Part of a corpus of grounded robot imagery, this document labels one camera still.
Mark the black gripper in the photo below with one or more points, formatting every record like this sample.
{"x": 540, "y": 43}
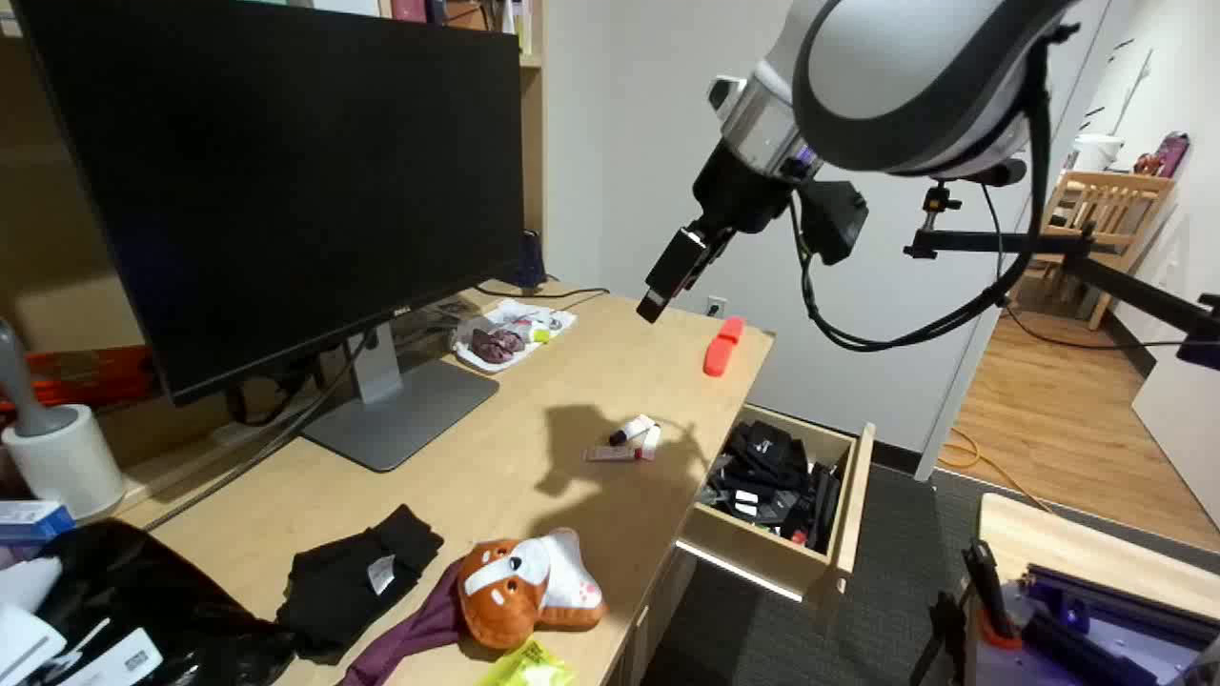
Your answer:
{"x": 743, "y": 190}

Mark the black pouch with white logo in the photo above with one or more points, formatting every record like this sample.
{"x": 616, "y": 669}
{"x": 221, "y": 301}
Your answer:
{"x": 765, "y": 456}

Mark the orange plastic object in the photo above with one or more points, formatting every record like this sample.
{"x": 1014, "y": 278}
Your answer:
{"x": 720, "y": 348}

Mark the light wooden drawer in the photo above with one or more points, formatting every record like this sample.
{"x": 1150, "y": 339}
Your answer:
{"x": 748, "y": 558}

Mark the white marker with black cap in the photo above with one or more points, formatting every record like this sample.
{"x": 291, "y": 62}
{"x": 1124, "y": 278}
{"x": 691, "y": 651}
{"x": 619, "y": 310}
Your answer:
{"x": 631, "y": 431}

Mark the small white tube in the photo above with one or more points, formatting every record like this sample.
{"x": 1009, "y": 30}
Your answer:
{"x": 649, "y": 443}

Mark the patterned plate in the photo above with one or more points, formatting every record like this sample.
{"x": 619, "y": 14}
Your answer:
{"x": 509, "y": 335}

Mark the silver monitor stand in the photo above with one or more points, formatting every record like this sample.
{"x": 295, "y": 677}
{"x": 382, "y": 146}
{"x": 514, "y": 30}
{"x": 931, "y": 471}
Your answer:
{"x": 400, "y": 414}

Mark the orange white plush fox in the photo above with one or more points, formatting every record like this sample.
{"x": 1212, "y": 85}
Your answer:
{"x": 509, "y": 595}

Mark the black computer monitor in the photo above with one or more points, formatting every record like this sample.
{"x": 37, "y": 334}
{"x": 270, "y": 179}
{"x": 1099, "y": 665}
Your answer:
{"x": 279, "y": 177}

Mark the green wrapper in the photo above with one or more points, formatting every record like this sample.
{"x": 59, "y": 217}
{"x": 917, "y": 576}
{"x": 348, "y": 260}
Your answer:
{"x": 522, "y": 669}

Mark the wooden slatted chair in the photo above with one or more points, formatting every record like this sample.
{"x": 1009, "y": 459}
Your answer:
{"x": 1117, "y": 209}

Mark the black folded cloth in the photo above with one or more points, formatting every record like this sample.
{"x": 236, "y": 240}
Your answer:
{"x": 345, "y": 585}

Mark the purple cloth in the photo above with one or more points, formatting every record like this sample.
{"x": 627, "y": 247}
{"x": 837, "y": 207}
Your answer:
{"x": 405, "y": 642}

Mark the light wooden side table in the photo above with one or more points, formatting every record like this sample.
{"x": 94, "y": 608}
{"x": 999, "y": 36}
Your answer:
{"x": 1091, "y": 539}

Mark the purple toy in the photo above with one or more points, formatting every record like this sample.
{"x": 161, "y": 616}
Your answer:
{"x": 1169, "y": 155}

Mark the purple tool tray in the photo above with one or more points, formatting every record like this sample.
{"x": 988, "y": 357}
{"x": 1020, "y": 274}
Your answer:
{"x": 1108, "y": 632}

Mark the orange box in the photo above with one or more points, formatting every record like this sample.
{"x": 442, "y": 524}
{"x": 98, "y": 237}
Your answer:
{"x": 90, "y": 374}

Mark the black plastic bag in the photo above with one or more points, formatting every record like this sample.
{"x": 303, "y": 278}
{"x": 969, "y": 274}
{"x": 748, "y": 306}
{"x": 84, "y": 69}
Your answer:
{"x": 152, "y": 593}

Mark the white barcode label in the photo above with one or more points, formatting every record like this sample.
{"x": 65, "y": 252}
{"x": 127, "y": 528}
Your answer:
{"x": 119, "y": 659}

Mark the blue white box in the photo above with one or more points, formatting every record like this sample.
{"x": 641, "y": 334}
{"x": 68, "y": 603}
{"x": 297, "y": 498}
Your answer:
{"x": 29, "y": 520}

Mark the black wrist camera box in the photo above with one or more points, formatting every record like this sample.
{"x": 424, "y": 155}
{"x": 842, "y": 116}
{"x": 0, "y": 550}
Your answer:
{"x": 831, "y": 217}

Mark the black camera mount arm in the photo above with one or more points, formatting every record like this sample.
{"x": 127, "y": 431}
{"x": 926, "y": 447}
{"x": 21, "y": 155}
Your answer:
{"x": 1002, "y": 240}

